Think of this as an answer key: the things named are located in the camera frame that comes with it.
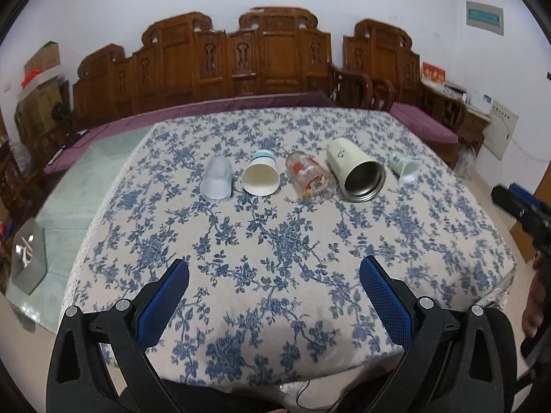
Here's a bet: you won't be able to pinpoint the green yogurt cup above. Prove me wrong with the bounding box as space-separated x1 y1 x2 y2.
389 152 421 184

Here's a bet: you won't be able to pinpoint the clear patterned glass cup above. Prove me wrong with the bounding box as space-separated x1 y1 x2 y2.
286 151 336 202

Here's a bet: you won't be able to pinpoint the translucent plastic cup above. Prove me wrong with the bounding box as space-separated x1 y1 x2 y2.
199 157 233 202

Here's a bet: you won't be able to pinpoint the white paper cup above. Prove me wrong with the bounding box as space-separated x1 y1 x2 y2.
241 149 280 197

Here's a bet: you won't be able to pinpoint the person's right hand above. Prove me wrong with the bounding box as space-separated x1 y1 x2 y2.
522 252 546 338

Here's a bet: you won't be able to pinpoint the beige distribution box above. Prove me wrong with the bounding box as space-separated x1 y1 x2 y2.
483 100 518 160

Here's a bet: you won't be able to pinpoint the wooden side table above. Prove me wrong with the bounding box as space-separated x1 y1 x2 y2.
419 84 491 155

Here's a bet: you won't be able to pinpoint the purple armchair cushion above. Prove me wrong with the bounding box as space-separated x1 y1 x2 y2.
389 103 459 145

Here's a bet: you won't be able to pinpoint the red gift box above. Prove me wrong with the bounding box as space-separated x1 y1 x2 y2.
421 62 446 87

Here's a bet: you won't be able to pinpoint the cream steel tumbler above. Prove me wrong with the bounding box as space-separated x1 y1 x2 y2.
326 138 386 202

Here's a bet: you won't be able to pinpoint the blue floral tablecloth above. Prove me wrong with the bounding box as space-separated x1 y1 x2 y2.
63 108 516 386

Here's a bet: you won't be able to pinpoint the carved wooden armchair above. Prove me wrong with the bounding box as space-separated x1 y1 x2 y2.
343 19 459 169

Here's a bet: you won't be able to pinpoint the purple sofa cushion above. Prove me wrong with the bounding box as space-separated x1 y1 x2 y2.
44 91 336 174

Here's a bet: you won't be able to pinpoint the stacked cardboard boxes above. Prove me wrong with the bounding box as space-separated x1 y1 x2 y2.
14 41 69 146

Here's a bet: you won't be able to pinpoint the carved wooden sofa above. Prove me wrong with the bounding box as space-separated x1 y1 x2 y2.
73 7 373 129

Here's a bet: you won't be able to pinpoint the black cable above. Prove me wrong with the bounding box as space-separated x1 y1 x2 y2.
294 379 346 412

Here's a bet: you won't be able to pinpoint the wall electrical panel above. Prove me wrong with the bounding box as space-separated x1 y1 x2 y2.
466 1 504 35

